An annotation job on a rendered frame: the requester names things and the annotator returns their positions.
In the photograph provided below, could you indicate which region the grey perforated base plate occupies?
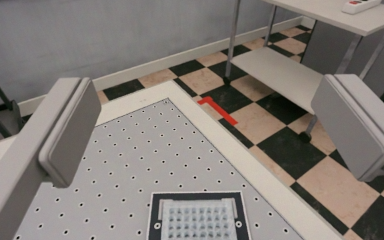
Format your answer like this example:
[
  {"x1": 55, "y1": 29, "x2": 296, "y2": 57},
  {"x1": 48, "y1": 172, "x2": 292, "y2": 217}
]
[{"x1": 13, "y1": 97, "x2": 305, "y2": 240}]

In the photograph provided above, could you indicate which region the white well plate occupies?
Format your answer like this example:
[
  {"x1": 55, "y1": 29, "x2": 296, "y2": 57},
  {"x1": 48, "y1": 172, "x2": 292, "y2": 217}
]
[{"x1": 161, "y1": 200, "x2": 237, "y2": 240}]

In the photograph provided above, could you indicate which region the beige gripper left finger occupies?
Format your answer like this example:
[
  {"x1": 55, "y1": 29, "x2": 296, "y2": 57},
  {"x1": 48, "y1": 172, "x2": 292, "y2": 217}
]
[{"x1": 0, "y1": 77, "x2": 102, "y2": 240}]

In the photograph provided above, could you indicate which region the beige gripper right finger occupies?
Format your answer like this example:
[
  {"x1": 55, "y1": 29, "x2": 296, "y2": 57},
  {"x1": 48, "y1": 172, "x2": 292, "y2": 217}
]
[{"x1": 311, "y1": 74, "x2": 384, "y2": 182}]

